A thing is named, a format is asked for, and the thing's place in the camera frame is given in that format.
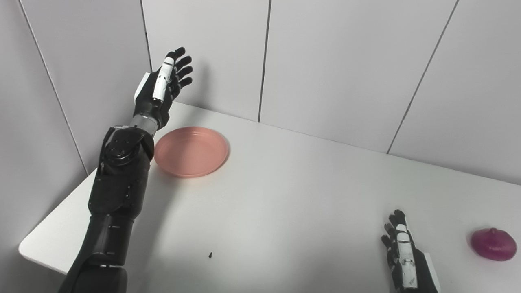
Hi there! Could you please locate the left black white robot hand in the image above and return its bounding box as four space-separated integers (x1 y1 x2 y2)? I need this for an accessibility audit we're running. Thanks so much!
133 47 193 130

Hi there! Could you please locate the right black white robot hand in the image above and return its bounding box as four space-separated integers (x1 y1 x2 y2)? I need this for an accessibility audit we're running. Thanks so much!
381 210 441 293

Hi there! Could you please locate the pink round plate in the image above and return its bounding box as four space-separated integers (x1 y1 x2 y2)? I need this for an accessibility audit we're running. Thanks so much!
154 127 229 179

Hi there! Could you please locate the purple red onion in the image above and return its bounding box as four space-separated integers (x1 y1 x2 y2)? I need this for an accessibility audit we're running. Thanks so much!
471 228 517 261

